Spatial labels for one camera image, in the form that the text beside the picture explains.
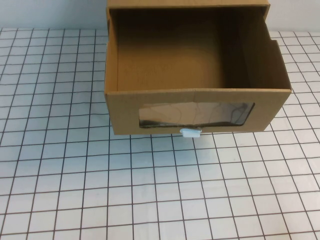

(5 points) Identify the pale plastic drawer handle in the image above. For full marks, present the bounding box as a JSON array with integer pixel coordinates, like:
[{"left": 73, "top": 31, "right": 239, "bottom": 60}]
[{"left": 180, "top": 127, "right": 202, "bottom": 139}]

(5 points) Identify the cardboard shoe box drawer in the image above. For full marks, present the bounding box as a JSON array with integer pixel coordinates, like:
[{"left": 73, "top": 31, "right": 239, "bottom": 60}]
[{"left": 104, "top": 6, "right": 293, "bottom": 138}]

